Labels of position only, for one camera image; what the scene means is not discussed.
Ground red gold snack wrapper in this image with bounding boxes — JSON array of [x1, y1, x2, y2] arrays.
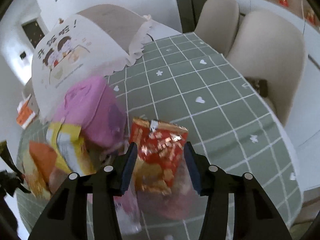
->
[[129, 118, 189, 195]]

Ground orange yellow noodle packet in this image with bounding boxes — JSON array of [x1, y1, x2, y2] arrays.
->
[[23, 152, 51, 200]]

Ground yellow white snack wrapper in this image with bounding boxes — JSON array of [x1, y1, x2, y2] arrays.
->
[[46, 122, 96, 176]]

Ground orange cardboard box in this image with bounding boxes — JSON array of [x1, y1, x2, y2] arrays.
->
[[29, 141, 57, 184]]

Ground pink white snack wrapper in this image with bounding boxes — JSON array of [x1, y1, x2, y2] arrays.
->
[[114, 185, 142, 235]]

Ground small orange box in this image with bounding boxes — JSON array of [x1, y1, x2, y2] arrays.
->
[[16, 94, 36, 129]]

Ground pink plastic bag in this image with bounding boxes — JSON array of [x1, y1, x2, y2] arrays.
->
[[53, 76, 126, 148]]

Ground green checked tablecloth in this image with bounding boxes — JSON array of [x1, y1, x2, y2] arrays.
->
[[16, 31, 304, 240]]

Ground beige chair middle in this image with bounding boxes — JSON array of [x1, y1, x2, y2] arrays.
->
[[227, 10, 306, 125]]

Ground beige chair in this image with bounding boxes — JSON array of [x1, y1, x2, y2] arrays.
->
[[194, 0, 240, 56], [227, 10, 306, 125]]

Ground beige chair far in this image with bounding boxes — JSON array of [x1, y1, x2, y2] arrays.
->
[[194, 0, 240, 56]]

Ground red figurine right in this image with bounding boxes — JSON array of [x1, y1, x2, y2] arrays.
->
[[305, 8, 316, 26]]

